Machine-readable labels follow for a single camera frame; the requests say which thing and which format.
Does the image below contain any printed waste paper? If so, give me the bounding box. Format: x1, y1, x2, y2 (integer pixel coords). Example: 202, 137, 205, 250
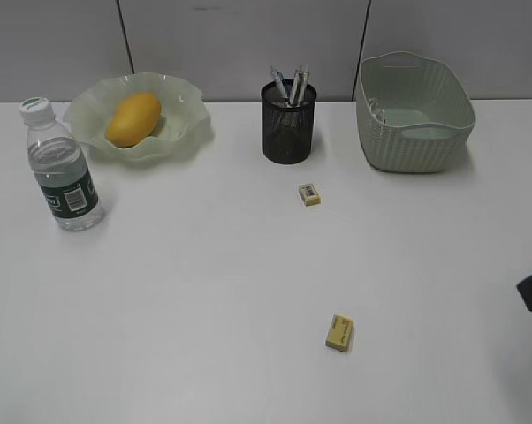
367, 97, 386, 124

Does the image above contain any black mesh pen holder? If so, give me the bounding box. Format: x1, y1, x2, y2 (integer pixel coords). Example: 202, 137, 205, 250
261, 81, 317, 164

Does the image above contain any clear water bottle green label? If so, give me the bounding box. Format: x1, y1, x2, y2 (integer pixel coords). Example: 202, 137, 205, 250
19, 97, 105, 231

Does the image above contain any pale green woven plastic basket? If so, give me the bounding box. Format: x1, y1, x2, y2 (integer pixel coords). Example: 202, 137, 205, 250
355, 51, 476, 173

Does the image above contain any white blue ballpoint pen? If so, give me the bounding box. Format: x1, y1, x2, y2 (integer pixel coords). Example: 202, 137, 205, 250
270, 65, 288, 103

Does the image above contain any white green ballpoint pen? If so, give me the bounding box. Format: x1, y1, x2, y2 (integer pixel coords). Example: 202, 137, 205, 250
298, 65, 309, 106

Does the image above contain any yellow mango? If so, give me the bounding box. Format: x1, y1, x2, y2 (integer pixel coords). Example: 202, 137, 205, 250
104, 93, 162, 148

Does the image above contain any white grey ballpoint pen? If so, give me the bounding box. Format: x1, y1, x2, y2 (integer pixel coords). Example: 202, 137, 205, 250
288, 69, 302, 107

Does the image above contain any pale green wavy glass plate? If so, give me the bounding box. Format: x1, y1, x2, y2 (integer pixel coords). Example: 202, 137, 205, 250
63, 72, 212, 163

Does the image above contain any yellow eraser with barcode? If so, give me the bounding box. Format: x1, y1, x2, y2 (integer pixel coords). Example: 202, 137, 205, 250
298, 184, 321, 207

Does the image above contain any yellow eraser front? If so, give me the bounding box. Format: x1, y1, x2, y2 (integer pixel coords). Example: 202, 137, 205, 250
324, 314, 354, 352

